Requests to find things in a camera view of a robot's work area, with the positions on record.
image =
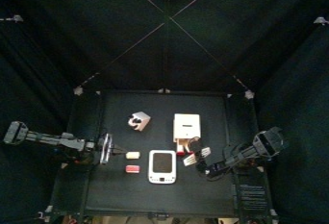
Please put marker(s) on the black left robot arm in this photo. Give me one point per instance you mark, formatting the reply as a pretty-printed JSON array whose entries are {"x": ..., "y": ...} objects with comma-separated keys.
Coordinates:
[{"x": 46, "y": 139}]

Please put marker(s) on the grey frame corner clamp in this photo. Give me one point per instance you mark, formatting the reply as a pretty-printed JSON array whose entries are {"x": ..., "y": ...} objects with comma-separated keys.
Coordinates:
[
  {"x": 319, "y": 20},
  {"x": 77, "y": 90},
  {"x": 248, "y": 94},
  {"x": 16, "y": 18}
]

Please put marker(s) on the grey frame middle clamp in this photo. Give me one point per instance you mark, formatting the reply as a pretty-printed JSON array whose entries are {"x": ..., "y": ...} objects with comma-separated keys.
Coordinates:
[{"x": 163, "y": 90}]

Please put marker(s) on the pale yellow toy block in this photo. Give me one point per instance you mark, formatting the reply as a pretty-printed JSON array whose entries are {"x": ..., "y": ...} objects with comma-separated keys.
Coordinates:
[{"x": 132, "y": 155}]

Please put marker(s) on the white text label sticker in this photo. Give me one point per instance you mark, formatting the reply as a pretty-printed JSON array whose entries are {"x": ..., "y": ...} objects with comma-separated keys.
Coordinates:
[{"x": 251, "y": 195}]

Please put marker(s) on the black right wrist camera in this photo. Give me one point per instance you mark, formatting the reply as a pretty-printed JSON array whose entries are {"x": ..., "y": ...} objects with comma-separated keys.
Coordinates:
[{"x": 195, "y": 145}]

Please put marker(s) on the white wooden drawer cabinet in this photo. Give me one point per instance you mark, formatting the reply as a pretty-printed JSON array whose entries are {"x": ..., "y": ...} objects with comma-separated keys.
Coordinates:
[{"x": 187, "y": 126}]

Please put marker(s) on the red toy block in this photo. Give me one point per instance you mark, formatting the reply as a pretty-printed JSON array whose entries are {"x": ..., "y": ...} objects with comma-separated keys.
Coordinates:
[{"x": 132, "y": 169}]

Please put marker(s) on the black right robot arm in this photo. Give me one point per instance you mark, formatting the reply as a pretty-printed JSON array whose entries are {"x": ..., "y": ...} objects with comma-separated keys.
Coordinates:
[{"x": 252, "y": 149}]

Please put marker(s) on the white toy tablet dark screen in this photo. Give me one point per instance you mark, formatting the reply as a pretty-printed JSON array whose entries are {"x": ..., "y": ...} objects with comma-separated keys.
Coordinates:
[{"x": 162, "y": 166}]

